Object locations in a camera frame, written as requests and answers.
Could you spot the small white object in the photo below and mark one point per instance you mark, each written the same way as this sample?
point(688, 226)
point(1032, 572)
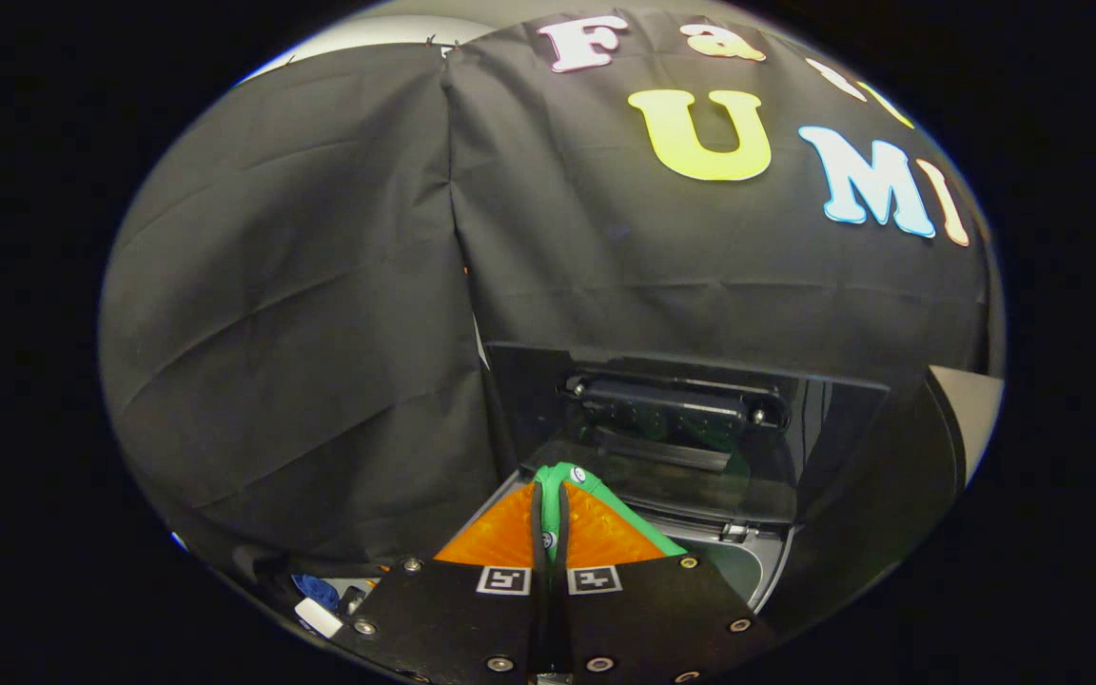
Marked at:
point(318, 616)

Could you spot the small blue object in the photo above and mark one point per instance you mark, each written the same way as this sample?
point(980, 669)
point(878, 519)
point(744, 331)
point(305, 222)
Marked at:
point(317, 590)

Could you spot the green polo shirt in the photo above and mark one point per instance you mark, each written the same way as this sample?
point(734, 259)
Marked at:
point(610, 499)

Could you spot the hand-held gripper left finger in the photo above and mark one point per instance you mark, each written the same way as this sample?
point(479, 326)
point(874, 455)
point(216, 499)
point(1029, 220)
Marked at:
point(453, 618)

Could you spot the black backdrop cloth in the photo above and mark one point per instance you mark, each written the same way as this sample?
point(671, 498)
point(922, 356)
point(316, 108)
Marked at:
point(320, 285)

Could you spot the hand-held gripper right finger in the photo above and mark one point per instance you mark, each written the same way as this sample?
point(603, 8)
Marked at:
point(643, 618)

